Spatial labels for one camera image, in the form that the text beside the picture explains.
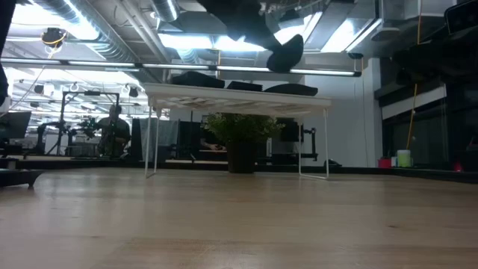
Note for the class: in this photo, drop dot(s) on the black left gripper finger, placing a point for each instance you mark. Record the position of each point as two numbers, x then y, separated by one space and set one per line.
269 39

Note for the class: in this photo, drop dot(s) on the small square black plate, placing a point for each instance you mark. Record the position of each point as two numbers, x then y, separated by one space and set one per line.
244 84
18 177
244 89

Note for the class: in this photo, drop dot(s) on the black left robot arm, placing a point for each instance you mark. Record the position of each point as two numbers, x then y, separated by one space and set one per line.
5 45

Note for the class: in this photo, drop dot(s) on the large black bowl right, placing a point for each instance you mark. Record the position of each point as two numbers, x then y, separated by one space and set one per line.
291 92

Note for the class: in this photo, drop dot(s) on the long ceiling light bar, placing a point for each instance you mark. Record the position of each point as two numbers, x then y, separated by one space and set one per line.
175 66

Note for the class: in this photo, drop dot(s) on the green artificial potted plant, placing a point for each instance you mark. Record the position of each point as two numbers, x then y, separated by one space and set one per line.
242 127

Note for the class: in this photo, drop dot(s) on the black box monitor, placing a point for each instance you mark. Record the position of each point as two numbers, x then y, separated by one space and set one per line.
292 131

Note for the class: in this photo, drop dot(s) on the small red object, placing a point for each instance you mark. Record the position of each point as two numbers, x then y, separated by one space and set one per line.
458 166

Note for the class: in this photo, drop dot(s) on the light green cup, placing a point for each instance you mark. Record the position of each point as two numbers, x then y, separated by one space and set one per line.
404 158

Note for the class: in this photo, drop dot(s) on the black monitor stand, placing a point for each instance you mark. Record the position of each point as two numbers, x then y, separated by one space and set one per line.
313 143

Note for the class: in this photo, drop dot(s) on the person's hand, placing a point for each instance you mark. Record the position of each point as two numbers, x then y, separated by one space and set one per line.
216 146

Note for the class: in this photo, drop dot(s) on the red cup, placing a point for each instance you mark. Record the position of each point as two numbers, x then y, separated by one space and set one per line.
384 163

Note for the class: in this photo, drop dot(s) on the grey curtain partition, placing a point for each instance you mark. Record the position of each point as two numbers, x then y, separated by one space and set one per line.
168 136

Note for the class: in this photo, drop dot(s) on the person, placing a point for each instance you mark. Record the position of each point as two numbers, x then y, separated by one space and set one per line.
114 130

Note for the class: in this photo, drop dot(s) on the black round ceiling device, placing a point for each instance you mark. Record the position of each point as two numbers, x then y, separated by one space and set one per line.
53 37

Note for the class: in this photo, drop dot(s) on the dark computer monitor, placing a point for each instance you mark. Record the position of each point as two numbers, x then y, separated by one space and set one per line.
15 125

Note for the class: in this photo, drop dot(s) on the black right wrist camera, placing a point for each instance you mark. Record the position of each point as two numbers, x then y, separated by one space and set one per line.
463 16

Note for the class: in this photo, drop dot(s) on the black background rig frame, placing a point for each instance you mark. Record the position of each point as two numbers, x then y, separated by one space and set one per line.
112 93

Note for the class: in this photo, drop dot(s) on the black metal table frame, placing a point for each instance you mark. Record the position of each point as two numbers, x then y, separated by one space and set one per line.
354 170

